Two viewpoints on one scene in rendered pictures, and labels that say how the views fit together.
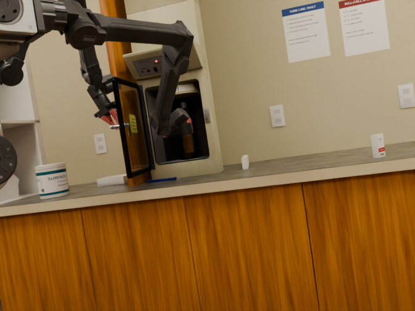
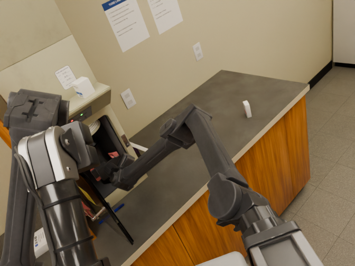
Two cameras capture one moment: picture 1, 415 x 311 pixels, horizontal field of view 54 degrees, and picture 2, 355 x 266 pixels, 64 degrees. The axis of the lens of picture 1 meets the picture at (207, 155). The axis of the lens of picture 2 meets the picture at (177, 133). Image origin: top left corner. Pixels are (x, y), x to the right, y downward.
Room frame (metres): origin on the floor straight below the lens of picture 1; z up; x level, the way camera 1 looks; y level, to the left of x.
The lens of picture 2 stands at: (0.83, 0.58, 1.91)
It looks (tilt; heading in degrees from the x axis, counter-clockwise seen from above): 34 degrees down; 317
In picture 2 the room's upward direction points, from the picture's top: 22 degrees counter-clockwise
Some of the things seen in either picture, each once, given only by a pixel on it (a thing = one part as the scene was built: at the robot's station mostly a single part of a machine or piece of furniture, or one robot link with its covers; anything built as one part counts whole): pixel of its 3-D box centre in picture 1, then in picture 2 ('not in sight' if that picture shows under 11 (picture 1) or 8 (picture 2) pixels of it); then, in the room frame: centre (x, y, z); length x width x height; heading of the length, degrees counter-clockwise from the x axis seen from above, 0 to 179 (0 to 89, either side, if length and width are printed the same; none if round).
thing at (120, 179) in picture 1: (117, 179); (44, 239); (2.07, 0.47, 0.96); 0.16 x 0.12 x 0.04; 67
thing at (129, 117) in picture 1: (133, 128); (91, 198); (1.73, 0.29, 1.19); 0.30 x 0.01 x 0.40; 171
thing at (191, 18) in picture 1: (180, 94); (75, 130); (1.98, 0.09, 1.33); 0.32 x 0.25 x 0.77; 76
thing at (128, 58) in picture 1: (163, 61); (75, 116); (1.80, 0.13, 1.46); 0.32 x 0.12 x 0.10; 76
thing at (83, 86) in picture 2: not in sight; (83, 87); (1.78, 0.05, 1.54); 0.05 x 0.05 x 0.06; 81
